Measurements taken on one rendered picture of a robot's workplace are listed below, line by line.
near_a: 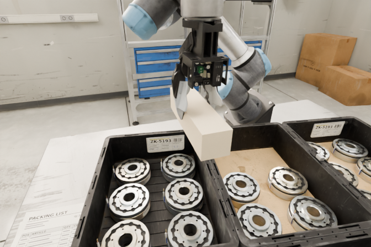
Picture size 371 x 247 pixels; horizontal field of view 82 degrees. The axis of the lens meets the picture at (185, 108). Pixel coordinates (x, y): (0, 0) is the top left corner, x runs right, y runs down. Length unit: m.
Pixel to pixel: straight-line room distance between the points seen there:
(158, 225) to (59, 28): 2.87
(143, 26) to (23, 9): 2.84
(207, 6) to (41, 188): 0.85
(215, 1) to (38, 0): 2.92
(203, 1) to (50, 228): 0.76
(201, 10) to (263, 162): 0.56
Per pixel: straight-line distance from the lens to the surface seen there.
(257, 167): 0.77
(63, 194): 0.93
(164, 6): 0.48
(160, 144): 0.73
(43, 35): 3.26
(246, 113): 1.01
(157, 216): 0.61
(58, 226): 0.84
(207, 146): 0.41
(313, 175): 0.72
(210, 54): 0.39
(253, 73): 0.94
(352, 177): 0.81
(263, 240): 0.48
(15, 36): 3.35
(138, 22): 0.48
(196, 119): 0.43
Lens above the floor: 1.32
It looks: 27 degrees down
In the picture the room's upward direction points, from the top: straight up
